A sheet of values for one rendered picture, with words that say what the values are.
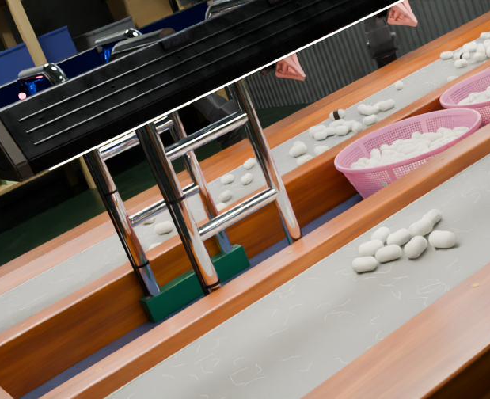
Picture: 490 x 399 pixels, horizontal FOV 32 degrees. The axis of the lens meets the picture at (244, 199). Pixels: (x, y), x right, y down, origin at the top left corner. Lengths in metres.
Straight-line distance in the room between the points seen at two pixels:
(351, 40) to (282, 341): 4.84
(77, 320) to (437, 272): 0.61
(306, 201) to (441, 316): 0.72
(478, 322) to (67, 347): 0.74
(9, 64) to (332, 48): 2.26
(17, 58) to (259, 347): 5.39
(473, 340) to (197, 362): 0.37
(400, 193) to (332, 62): 4.73
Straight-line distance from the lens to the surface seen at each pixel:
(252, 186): 1.71
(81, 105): 0.91
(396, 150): 1.62
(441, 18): 5.20
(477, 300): 0.90
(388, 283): 1.06
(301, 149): 1.80
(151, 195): 1.87
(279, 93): 6.59
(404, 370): 0.82
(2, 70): 6.26
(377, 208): 1.26
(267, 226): 1.53
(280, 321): 1.07
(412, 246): 1.10
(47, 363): 1.39
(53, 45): 6.41
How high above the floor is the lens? 1.17
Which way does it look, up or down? 15 degrees down
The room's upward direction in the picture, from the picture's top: 22 degrees counter-clockwise
